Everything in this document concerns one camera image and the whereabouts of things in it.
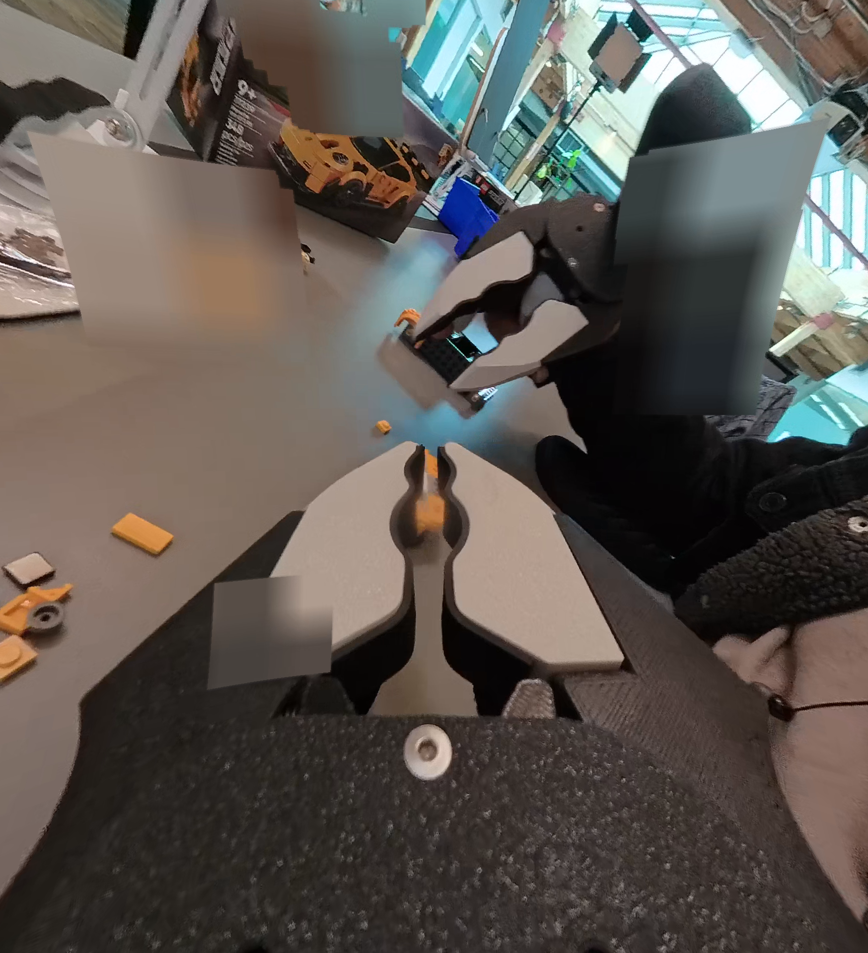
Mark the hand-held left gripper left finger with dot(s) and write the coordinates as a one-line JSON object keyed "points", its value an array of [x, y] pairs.
{"points": [[344, 536]]}

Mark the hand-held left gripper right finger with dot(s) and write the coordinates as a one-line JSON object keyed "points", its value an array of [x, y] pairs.
{"points": [[516, 581]]}

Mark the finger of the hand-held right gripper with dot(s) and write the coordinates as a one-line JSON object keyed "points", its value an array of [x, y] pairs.
{"points": [[479, 272], [538, 346]]}

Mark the orange lego bracket piece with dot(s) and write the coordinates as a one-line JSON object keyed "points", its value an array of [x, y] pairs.
{"points": [[429, 515]]}

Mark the black lego chassis assembly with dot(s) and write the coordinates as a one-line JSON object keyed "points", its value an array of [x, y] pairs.
{"points": [[438, 361]]}

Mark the person's right forearm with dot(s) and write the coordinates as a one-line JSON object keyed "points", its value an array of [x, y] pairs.
{"points": [[628, 484]]}

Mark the black lego set box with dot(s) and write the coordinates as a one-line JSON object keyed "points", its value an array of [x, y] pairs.
{"points": [[344, 171]]}

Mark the orange flat lego tile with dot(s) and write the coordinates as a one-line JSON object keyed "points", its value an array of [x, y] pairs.
{"points": [[143, 534]]}

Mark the pile of small lego pieces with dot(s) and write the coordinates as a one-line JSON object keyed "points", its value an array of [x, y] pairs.
{"points": [[13, 614]]}

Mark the blue plastic bin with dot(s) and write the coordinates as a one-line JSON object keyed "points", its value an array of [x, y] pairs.
{"points": [[467, 212]]}

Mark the dark standing board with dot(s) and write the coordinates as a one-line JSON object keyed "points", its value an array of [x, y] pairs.
{"points": [[508, 67]]}

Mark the studio light on stand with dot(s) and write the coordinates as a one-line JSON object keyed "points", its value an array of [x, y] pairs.
{"points": [[616, 52]]}

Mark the person's black fleece jacket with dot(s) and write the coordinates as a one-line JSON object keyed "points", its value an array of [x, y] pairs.
{"points": [[814, 551]]}

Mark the white book stand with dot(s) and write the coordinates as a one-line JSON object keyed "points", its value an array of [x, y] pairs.
{"points": [[158, 82]]}

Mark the person's beige hoodie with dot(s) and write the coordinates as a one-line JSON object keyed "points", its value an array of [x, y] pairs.
{"points": [[851, 782]]}

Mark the clear bag of dark pieces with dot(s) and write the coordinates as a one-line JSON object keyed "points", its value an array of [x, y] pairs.
{"points": [[9, 246]]}

